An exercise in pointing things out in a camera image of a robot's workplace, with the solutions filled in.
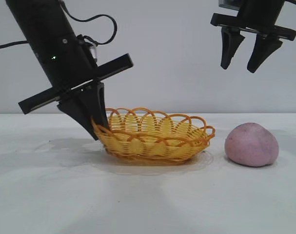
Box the pink peach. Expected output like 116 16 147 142
224 122 279 168

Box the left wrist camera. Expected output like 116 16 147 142
77 35 99 68

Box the black left camera cable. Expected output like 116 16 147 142
59 0 118 46

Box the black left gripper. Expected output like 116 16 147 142
18 31 134 141

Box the yellow woven wicker basket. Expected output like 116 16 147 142
90 106 216 166

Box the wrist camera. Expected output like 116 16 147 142
77 35 99 68
218 0 242 10

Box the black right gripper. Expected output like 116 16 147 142
210 0 296 73

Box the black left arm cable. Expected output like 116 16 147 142
0 40 29 51

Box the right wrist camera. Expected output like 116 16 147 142
218 0 242 10

